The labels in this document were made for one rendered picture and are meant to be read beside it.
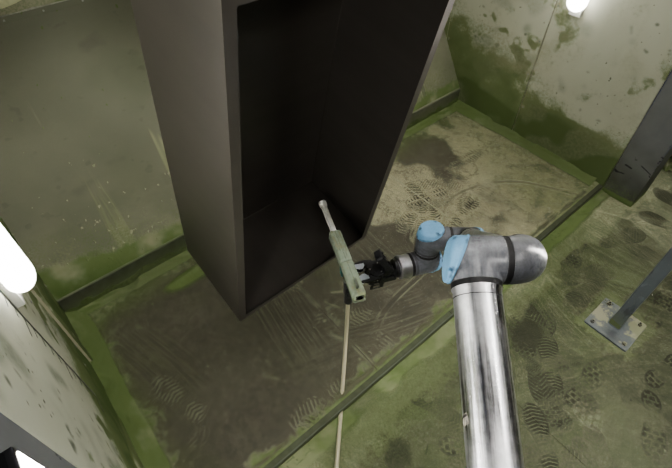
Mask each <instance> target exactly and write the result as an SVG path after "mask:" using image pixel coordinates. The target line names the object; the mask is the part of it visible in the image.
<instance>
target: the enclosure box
mask: <svg viewBox="0 0 672 468"><path fill-rule="evenodd" d="M454 2H455V0H131V4H132V9H133V13H134V17H135V22H136V26H137V31H138V35H139V39H140V44H141V48H142V52H143V57H144V61H145V66H146V70H147V74H148V79H149V83H150V88H151V92H152V96H153V101H154V105H155V110H156V114H157V118H158V123H159V127H160V132H161V136H162V140H163V145H164V149H165V154H166V158H167V162H168V167H169V171H170V176H171V180H172V184H173V189H174V193H175V197H176V202H177V206H178V211H179V215H180V219H181V224H182V228H183V233H184V237H185V241H186V246H187V250H188V252H189V253H190V254H191V256H192V257H193V259H194V260H195V261H196V263H197V264H198V265H199V267H200V268H201V269H202V271H203V272H204V273H205V275H206V276H207V277H208V279H209V280H210V282H211V283H212V284H213V286H214V287H215V288H216V290H217V291H218V292H219V294H220V295H221V296H222V298H223V299H224V300H225V302H226V303H227V305H228V306H229V307H230V309H231V310H232V311H233V313H234V314H235V315H236V317H237V318H238V319H239V321H242V320H243V319H245V318H246V317H248V316H249V315H251V314H252V313H254V312H255V311H257V310H258V309H260V308H261V307H263V306H264V305H266V304H267V303H269V302H270V301H271V300H273V299H274V298H276V297H277V296H279V295H280V294H282V293H283V292H285V291H286V290H288V289H289V288H291V287H292V286H294V285H295V284H297V283H298V282H300V281H301V280H303V279H304V278H306V277H307V276H309V275H310V274H312V273H313V272H315V271H316V270H318V269H319V268H321V267H322V266H324V265H325V264H327V263H328V262H330V261H331V260H332V259H334V258H335V254H334V251H333V249H332V246H331V243H330V241H329V232H330V229H329V227H328V224H327V222H326V219H325V217H324V214H323V211H322V209H321V208H320V206H319V202H320V201H321V200H325V201H326V203H327V208H328V210H329V213H330V215H331V218H332V220H333V223H334V225H335V228H336V230H340V231H341V233H342V235H343V238H344V240H345V243H346V245H347V248H348V249H349V248H350V247H352V246H353V245H355V244H356V243H358V242H359V241H361V240H362V239H364V238H365V237H366V234H367V232H368V229H369V226H370V224H371V221H372V218H373V216H374V213H375V210H376V208H377V205H378V202H379V200H380V197H381V195H382V192H383V189H384V187H385V184H386V181H387V179H388V176H389V173H390V171H391V168H392V165H393V163H394V160H395V158H396V155H397V152H398V150H399V147H400V144H401V142H402V139H403V136H404V134H405V131H406V128H407V126H408V123H409V121H410V118H411V115H412V113H413V110H414V107H415V105H416V102H417V99H418V97H419V94H420V91H421V89H422V86H423V84H424V81H425V78H426V76H427V73H428V70H429V68H430V65H431V62H432V60H433V57H434V54H435V52H436V49H437V47H438V44H439V41H440V39H441V36H442V33H443V31H444V28H445V25H446V23H447V20H448V17H449V15H450V12H451V10H452V7H453V4H454Z"/></svg>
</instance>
